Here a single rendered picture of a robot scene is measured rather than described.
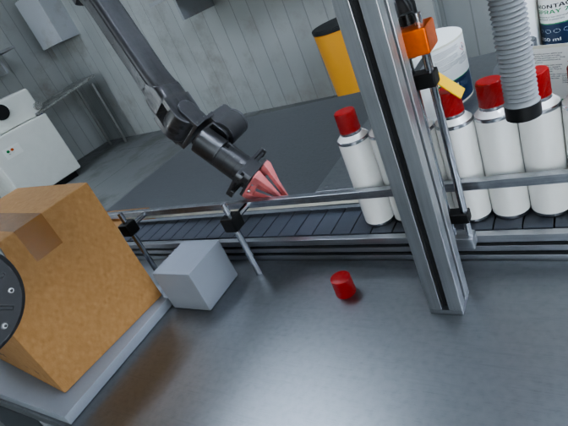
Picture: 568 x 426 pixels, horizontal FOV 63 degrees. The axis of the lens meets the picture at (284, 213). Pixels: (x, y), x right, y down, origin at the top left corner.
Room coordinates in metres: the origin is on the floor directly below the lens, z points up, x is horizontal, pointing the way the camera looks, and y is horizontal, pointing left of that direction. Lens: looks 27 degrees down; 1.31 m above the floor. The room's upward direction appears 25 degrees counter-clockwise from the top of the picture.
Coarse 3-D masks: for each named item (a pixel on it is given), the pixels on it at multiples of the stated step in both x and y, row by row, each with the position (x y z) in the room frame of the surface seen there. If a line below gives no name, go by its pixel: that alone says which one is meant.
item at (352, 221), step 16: (336, 208) 0.78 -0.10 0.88; (352, 208) 0.76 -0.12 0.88; (144, 224) 1.13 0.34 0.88; (160, 224) 1.09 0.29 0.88; (176, 224) 1.04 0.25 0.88; (192, 224) 1.00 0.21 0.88; (208, 224) 0.96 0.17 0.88; (256, 224) 0.86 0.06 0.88; (272, 224) 0.83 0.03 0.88; (288, 224) 0.80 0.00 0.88; (304, 224) 0.78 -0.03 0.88; (320, 224) 0.75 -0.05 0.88; (336, 224) 0.73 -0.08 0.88; (352, 224) 0.70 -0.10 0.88; (400, 224) 0.64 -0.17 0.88; (480, 224) 0.55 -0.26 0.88; (496, 224) 0.54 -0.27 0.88; (512, 224) 0.52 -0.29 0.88; (528, 224) 0.51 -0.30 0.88; (544, 224) 0.49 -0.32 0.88; (560, 224) 0.48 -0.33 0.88; (128, 240) 1.08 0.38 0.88; (144, 240) 1.04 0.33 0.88; (160, 240) 1.00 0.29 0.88
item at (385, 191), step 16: (496, 176) 0.53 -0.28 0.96; (512, 176) 0.51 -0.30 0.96; (528, 176) 0.50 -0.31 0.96; (544, 176) 0.48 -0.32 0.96; (560, 176) 0.47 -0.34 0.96; (320, 192) 0.71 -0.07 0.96; (336, 192) 0.68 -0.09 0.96; (352, 192) 0.66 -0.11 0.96; (368, 192) 0.64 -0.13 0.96; (384, 192) 0.62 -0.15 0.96; (160, 208) 0.97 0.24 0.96; (176, 208) 0.93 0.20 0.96; (192, 208) 0.89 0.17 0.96; (208, 208) 0.87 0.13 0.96
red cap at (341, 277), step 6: (342, 270) 0.61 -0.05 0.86; (336, 276) 0.61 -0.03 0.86; (342, 276) 0.60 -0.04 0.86; (348, 276) 0.59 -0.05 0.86; (336, 282) 0.59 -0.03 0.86; (342, 282) 0.59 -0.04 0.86; (348, 282) 0.59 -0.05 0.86; (336, 288) 0.59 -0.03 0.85; (342, 288) 0.59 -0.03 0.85; (348, 288) 0.59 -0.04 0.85; (354, 288) 0.59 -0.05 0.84; (336, 294) 0.60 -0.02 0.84; (342, 294) 0.59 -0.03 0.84; (348, 294) 0.59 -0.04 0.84
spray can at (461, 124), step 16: (448, 96) 0.57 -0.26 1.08; (448, 112) 0.57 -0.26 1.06; (464, 112) 0.57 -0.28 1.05; (448, 128) 0.57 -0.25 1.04; (464, 128) 0.56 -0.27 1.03; (464, 144) 0.56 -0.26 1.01; (464, 160) 0.56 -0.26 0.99; (480, 160) 0.56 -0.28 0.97; (448, 176) 0.58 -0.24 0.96; (464, 176) 0.56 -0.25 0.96; (480, 176) 0.56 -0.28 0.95; (464, 192) 0.56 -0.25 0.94; (480, 192) 0.56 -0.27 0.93; (480, 208) 0.56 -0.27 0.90
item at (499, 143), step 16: (480, 80) 0.56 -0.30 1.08; (496, 80) 0.54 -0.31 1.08; (480, 96) 0.55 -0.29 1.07; (496, 96) 0.54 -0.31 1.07; (480, 112) 0.55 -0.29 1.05; (496, 112) 0.54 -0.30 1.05; (480, 128) 0.55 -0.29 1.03; (496, 128) 0.53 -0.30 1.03; (512, 128) 0.53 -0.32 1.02; (480, 144) 0.56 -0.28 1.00; (496, 144) 0.53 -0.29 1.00; (512, 144) 0.53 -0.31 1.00; (496, 160) 0.54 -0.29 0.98; (512, 160) 0.53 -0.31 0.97; (496, 192) 0.54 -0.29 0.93; (512, 192) 0.53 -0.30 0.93; (528, 192) 0.54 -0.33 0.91; (496, 208) 0.55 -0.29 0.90; (512, 208) 0.53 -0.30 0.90; (528, 208) 0.53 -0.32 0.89
